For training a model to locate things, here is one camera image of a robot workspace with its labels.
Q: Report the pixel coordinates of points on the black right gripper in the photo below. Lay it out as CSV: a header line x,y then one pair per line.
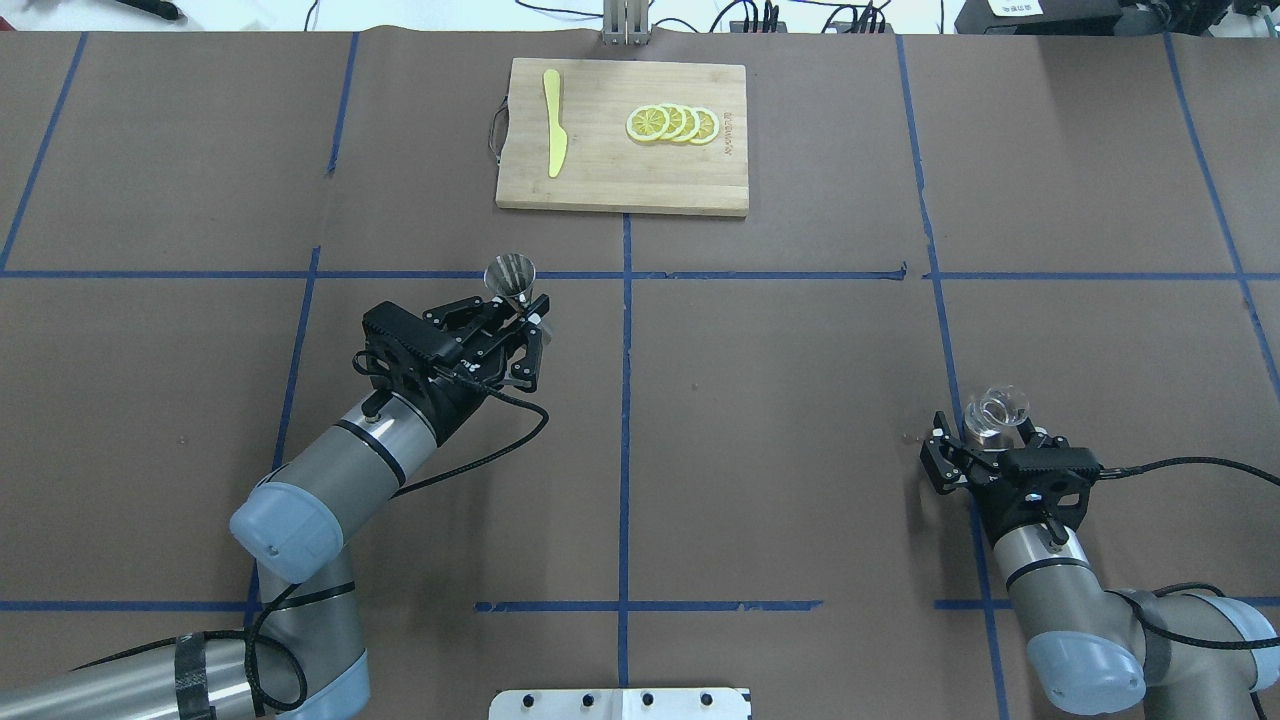
x,y
985,484

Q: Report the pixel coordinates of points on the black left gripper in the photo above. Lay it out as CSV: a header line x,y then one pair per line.
x,y
462,388

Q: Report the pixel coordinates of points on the clear glass measuring cup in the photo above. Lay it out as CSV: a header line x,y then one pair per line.
x,y
992,418

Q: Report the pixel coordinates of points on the steel double jigger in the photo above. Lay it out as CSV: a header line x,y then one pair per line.
x,y
510,278

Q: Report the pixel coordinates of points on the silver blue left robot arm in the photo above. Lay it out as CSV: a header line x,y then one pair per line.
x,y
304,655

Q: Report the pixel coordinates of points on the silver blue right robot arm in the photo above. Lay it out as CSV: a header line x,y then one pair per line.
x,y
1185,651

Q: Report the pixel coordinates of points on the bamboo cutting board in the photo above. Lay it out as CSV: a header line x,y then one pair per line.
x,y
605,170

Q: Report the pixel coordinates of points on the yellow plastic knife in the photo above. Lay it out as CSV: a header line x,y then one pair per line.
x,y
558,140

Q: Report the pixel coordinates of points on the aluminium frame post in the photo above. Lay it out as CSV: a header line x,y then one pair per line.
x,y
626,23

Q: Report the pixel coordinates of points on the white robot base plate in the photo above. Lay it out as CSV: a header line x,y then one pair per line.
x,y
623,703

